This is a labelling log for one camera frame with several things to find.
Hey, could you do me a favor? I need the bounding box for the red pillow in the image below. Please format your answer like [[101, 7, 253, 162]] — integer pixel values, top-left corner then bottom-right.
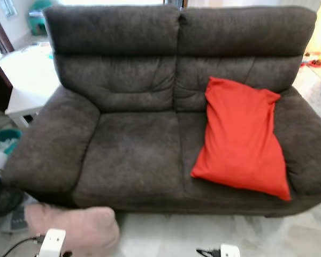
[[190, 76, 292, 201]]

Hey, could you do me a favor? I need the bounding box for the black floor fan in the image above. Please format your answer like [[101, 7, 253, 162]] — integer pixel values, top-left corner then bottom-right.
[[0, 150, 30, 235]]

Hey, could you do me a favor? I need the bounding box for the pink pillow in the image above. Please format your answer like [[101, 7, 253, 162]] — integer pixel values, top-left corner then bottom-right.
[[24, 202, 121, 257]]

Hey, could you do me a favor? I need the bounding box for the dark brown fabric sofa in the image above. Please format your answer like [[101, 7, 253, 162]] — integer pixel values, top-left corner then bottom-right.
[[1, 4, 321, 217]]

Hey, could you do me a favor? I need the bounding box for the teal plastic basket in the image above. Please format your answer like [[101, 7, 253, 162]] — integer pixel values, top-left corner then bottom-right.
[[0, 128, 22, 156]]

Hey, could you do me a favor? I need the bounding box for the white low table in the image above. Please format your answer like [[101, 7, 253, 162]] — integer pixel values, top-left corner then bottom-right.
[[0, 43, 62, 129]]

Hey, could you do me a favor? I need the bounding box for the teal plastic chair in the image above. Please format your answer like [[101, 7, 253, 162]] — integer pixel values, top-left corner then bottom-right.
[[28, 0, 54, 37]]

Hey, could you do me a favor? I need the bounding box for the small red object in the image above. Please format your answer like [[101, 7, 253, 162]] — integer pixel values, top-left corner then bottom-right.
[[308, 54, 321, 67]]

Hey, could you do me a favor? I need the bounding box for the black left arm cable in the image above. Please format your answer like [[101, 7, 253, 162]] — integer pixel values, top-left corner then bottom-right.
[[3, 235, 43, 257]]

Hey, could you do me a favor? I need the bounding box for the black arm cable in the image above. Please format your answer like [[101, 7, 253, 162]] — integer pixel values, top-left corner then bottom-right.
[[3, 235, 43, 257], [196, 247, 223, 257]]

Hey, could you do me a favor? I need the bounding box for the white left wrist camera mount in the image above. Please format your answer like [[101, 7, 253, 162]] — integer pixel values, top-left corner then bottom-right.
[[37, 229, 66, 257]]

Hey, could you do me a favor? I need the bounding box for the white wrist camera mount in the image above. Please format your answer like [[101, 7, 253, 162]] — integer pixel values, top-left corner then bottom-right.
[[219, 244, 240, 257], [37, 229, 66, 257]]

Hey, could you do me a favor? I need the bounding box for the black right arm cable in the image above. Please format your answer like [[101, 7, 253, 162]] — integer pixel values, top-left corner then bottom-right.
[[196, 247, 223, 257]]

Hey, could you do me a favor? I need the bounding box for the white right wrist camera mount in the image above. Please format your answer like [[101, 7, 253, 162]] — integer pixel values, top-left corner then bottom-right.
[[219, 244, 240, 257]]

